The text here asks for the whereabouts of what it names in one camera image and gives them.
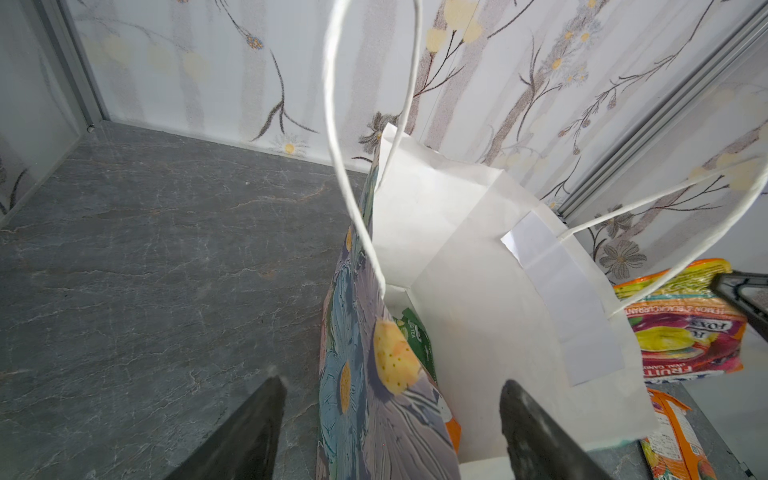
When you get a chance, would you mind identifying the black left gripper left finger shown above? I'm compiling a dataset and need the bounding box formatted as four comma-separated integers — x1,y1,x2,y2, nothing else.
168,376,287,480

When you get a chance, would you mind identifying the Fox's fruit candy bag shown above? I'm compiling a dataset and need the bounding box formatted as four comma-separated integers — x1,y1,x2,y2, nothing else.
625,259,747,384

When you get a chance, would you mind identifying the floral white paper bag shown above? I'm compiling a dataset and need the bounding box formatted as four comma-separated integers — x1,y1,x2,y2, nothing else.
316,0,768,480

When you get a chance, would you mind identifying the orange fruit snack packet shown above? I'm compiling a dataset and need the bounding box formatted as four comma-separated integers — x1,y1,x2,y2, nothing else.
640,389,717,480

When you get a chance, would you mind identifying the green snack packet front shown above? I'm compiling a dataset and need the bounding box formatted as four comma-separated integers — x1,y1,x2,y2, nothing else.
396,308,437,381

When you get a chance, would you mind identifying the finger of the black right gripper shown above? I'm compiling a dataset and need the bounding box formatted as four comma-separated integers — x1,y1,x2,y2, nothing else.
710,272,768,340

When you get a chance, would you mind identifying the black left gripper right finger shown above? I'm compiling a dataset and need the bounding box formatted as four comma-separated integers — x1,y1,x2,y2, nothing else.
500,380,609,480

